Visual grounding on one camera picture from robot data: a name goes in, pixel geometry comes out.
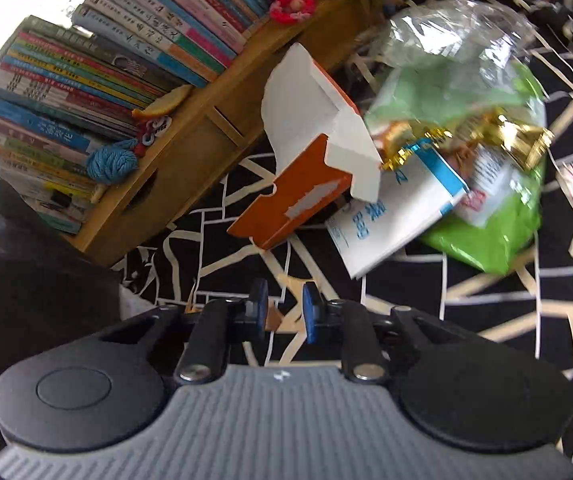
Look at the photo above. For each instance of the clear plastic bag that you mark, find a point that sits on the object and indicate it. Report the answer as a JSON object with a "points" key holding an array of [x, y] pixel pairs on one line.
{"points": [[446, 40]]}

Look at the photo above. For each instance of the wooden desk shelf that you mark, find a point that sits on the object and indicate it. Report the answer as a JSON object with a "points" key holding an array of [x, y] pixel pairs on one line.
{"points": [[201, 160]]}

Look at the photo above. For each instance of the red and white knot charm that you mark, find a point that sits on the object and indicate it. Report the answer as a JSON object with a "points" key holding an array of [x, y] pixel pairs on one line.
{"points": [[149, 135]]}

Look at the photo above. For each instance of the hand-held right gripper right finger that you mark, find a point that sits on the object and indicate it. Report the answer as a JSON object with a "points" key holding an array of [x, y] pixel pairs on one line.
{"points": [[309, 315]]}

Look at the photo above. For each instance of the yellow banana toy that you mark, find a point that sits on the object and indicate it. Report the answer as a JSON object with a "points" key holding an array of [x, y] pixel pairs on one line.
{"points": [[166, 102]]}

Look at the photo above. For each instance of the white bag with blue print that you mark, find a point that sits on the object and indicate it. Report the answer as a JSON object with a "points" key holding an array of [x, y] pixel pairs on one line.
{"points": [[391, 220]]}

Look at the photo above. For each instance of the green snack bag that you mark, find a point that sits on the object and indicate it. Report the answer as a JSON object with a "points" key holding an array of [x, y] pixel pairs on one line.
{"points": [[491, 245]]}

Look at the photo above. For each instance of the black trash bag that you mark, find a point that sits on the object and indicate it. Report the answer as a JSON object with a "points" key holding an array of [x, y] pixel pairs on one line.
{"points": [[31, 285]]}

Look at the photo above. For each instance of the gold candy wrapper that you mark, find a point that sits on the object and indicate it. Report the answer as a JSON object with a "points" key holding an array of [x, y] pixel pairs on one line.
{"points": [[521, 140]]}

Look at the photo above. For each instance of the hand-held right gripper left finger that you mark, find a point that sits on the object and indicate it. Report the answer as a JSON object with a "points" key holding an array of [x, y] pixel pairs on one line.
{"points": [[261, 305]]}

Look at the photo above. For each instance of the blue crochet ornament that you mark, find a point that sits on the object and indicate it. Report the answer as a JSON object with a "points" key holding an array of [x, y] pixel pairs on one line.
{"points": [[111, 162]]}

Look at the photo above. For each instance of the orange and white cardboard box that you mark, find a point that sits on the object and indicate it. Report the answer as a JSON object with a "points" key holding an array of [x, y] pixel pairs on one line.
{"points": [[291, 185]]}

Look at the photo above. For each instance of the pink crochet flower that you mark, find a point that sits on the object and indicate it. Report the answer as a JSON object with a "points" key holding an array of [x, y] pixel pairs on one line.
{"points": [[291, 7]]}

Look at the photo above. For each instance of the row of standing books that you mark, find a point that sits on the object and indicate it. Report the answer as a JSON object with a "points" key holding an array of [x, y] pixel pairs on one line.
{"points": [[91, 75]]}

